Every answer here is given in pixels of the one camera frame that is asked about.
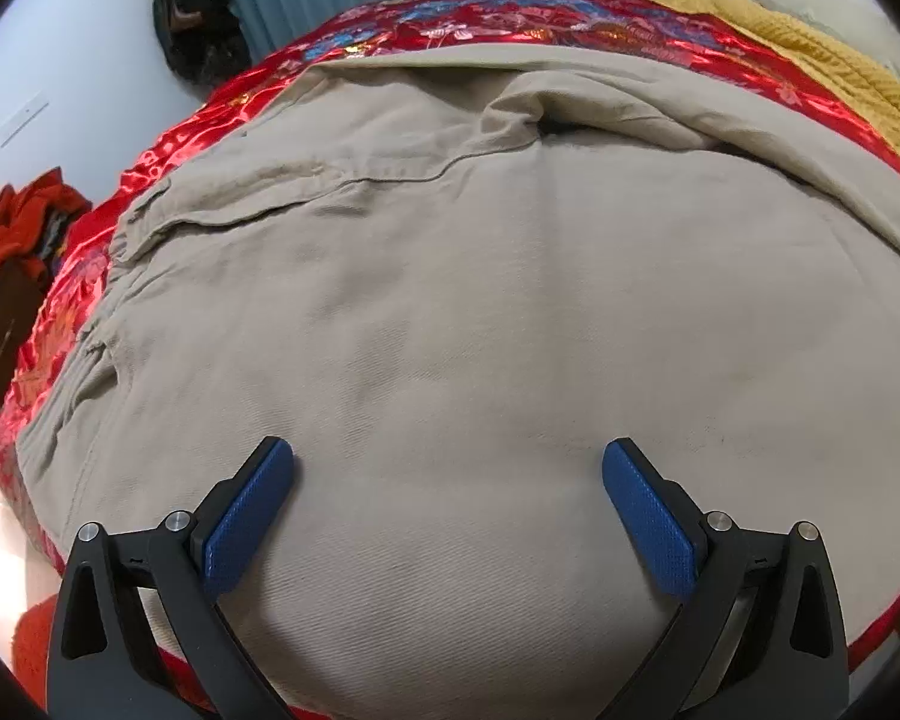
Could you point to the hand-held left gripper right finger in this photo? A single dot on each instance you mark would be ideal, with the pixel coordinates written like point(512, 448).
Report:
point(649, 517)

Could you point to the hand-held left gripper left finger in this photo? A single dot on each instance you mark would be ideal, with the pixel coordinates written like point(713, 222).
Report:
point(247, 510)

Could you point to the beige pants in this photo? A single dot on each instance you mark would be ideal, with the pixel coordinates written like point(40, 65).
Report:
point(457, 315)

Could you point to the orange cloth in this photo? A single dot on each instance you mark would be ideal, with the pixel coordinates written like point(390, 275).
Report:
point(34, 645)

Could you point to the brown wooden cabinet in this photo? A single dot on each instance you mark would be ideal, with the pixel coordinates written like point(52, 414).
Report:
point(0, 330)

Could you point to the red clothes pile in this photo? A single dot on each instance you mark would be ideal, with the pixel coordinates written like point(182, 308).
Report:
point(22, 217)

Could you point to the red floral satin blanket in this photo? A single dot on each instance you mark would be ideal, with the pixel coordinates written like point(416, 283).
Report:
point(195, 142)

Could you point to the yellow knitted blanket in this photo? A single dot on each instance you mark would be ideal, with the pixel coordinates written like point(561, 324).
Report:
point(832, 52)

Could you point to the white wall plate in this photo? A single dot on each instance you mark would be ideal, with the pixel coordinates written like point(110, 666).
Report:
point(22, 118)

